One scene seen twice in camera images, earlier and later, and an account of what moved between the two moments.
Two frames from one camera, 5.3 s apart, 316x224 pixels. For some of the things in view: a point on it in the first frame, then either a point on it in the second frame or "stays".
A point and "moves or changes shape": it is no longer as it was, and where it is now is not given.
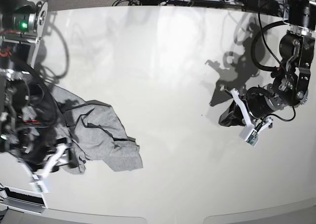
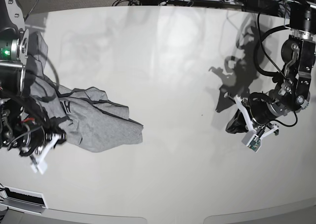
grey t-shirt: [93, 130] moves or changes shape
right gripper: [260, 102] → [262, 110]
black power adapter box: [258, 4] stays
